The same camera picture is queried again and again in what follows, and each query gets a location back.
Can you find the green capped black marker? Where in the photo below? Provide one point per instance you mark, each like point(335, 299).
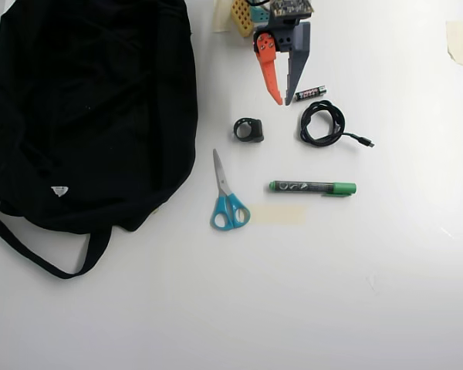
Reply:
point(312, 187)

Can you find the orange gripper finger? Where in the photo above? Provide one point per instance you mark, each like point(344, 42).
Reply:
point(269, 73)

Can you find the beige masking tape strip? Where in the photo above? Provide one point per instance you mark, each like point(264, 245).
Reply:
point(458, 42)
point(279, 214)
point(222, 17)

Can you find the black aa battery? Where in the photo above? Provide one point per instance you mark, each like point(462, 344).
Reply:
point(310, 93)

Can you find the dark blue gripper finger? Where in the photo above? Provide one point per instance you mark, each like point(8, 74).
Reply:
point(295, 73)

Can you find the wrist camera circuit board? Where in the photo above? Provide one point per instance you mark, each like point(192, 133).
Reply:
point(293, 7)

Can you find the black fabric bag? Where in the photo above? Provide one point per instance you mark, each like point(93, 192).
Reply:
point(81, 115)

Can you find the yellow and teal robot arm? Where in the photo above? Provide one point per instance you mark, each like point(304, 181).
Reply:
point(242, 17)

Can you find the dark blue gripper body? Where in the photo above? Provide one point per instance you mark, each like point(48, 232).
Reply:
point(289, 43)

